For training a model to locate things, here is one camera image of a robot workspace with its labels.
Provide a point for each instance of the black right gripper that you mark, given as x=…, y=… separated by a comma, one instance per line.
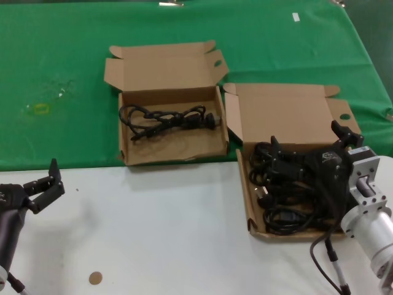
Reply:
x=329, y=167

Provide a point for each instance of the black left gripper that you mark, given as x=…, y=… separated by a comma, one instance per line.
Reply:
x=12, y=198

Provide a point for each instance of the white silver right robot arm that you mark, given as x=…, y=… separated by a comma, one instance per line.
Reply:
x=374, y=227

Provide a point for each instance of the cardboard box with round hole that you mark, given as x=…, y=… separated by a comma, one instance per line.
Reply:
x=282, y=113

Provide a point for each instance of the cardboard box with oval hole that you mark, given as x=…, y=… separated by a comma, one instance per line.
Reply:
x=172, y=150

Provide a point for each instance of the round brown cardboard disc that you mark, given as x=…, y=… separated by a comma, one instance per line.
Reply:
x=95, y=278

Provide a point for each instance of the small white tape piece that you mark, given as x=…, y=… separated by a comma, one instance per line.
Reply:
x=296, y=17

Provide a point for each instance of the green tablecloth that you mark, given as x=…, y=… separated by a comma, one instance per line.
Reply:
x=61, y=46

